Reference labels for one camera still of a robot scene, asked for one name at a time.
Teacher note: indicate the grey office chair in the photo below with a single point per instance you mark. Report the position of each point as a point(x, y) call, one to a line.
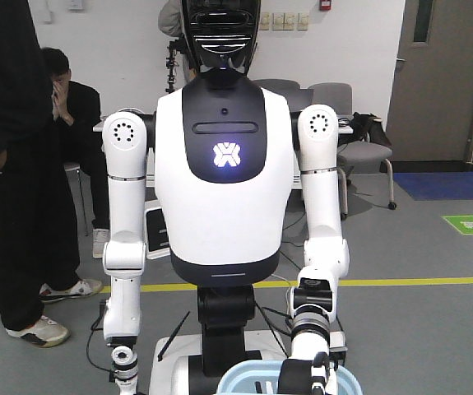
point(366, 144)

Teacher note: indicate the grey door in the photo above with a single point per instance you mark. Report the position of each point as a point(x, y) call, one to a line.
point(431, 111)

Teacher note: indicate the standing person in black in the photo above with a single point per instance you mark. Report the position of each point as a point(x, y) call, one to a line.
point(39, 252)

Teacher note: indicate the blue floor mat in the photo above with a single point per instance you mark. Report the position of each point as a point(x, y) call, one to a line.
point(437, 186)

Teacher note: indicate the blue plastic shopping basket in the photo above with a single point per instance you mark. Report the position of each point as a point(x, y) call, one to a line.
point(261, 377)

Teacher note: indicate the seated person in black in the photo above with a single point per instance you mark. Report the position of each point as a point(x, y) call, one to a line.
point(76, 110)

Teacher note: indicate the white humanoid robot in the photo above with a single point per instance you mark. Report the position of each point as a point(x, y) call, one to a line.
point(225, 155)

